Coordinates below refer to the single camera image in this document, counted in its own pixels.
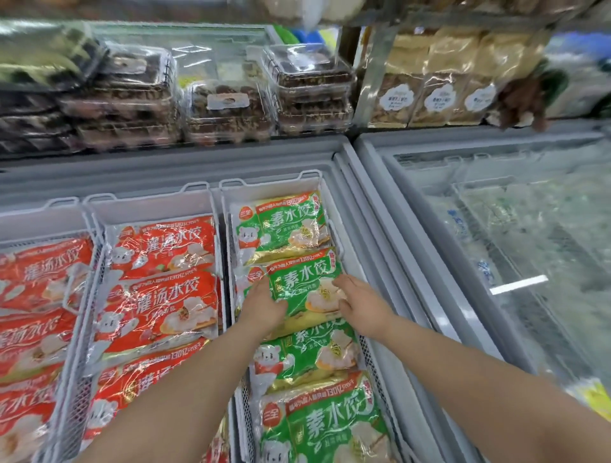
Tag stacks of clear pastry boxes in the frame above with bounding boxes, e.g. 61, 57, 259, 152
59, 40, 356, 149

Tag tan bread bag green band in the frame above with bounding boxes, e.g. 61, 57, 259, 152
534, 43, 611, 120

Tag stack of dark tray packs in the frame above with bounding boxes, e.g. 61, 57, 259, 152
0, 88, 85, 156

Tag person's left forearm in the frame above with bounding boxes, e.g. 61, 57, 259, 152
76, 319, 273, 463

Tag clear frozen bags blue print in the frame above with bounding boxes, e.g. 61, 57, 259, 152
429, 190, 507, 287

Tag person's right hand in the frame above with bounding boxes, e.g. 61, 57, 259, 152
332, 273, 397, 340

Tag grey freezer with green front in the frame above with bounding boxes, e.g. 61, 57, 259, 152
0, 134, 507, 463

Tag person's left hand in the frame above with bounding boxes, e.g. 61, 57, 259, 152
236, 274, 290, 342

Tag clear sleeve with yellow tags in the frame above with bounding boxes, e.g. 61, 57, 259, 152
565, 377, 611, 423

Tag bags of white round buns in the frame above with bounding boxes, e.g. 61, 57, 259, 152
260, 0, 369, 22

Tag clear box of green cakes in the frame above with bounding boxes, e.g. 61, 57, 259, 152
0, 21, 108, 92

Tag grey freezer with loose dumplings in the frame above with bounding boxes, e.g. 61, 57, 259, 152
353, 119, 611, 430

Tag white plastic freezer basket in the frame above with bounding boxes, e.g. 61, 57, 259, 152
0, 196, 106, 463
218, 169, 421, 463
83, 181, 230, 463

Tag green dumpling packet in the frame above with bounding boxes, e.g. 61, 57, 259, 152
234, 247, 347, 340
228, 190, 331, 266

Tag red dumpling packets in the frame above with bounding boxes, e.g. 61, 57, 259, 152
0, 214, 230, 463

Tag tan snack bag white label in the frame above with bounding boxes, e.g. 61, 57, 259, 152
451, 33, 507, 126
367, 36, 428, 130
410, 31, 478, 127

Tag grey metal shelf rack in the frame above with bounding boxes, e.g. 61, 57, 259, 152
0, 0, 611, 158

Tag person's right forearm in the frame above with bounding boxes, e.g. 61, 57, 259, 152
377, 314, 611, 463

